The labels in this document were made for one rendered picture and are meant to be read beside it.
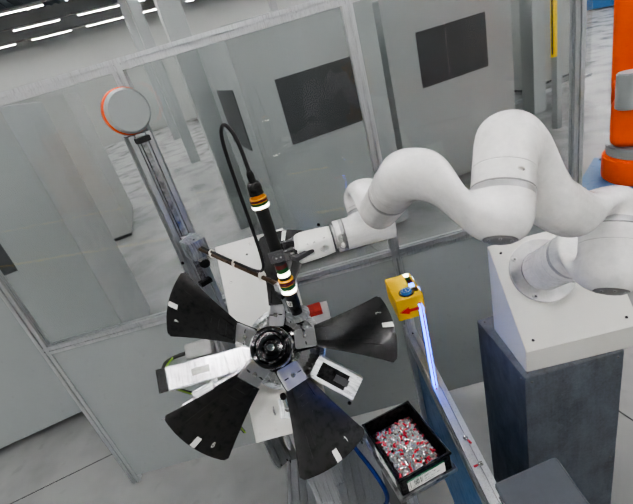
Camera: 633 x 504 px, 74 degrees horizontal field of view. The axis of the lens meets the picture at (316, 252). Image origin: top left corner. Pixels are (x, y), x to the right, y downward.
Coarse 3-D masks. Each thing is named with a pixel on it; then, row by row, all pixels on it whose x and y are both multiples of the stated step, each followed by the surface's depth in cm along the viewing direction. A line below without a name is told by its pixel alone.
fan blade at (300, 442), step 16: (304, 384) 121; (288, 400) 116; (304, 400) 118; (320, 400) 121; (304, 416) 115; (320, 416) 118; (336, 416) 120; (304, 432) 113; (320, 432) 115; (336, 432) 117; (352, 432) 119; (304, 448) 112; (320, 448) 113; (336, 448) 115; (352, 448) 117; (304, 464) 110; (320, 464) 112; (336, 464) 113
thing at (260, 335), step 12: (264, 336) 119; (276, 336) 118; (288, 336) 117; (252, 348) 117; (264, 348) 118; (276, 348) 118; (288, 348) 116; (264, 360) 117; (276, 360) 117; (288, 360) 118
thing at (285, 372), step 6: (288, 366) 122; (294, 366) 124; (300, 366) 125; (282, 372) 120; (288, 372) 121; (294, 372) 122; (300, 372) 124; (282, 378) 119; (294, 378) 121; (300, 378) 122; (306, 378) 124; (288, 384) 119; (294, 384) 120; (288, 390) 117
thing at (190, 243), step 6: (186, 234) 165; (192, 234) 165; (180, 240) 162; (186, 240) 161; (192, 240) 159; (198, 240) 158; (204, 240) 159; (186, 246) 158; (192, 246) 157; (198, 246) 158; (204, 246) 160; (186, 252) 162; (192, 252) 157; (198, 252) 159; (192, 258) 160; (198, 258) 159
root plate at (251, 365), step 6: (252, 360) 120; (246, 366) 120; (252, 366) 121; (258, 366) 122; (240, 372) 119; (246, 372) 121; (252, 372) 122; (258, 372) 123; (264, 372) 124; (240, 378) 120; (246, 378) 121; (252, 378) 122; (258, 378) 124; (264, 378) 125; (252, 384) 123; (258, 384) 124
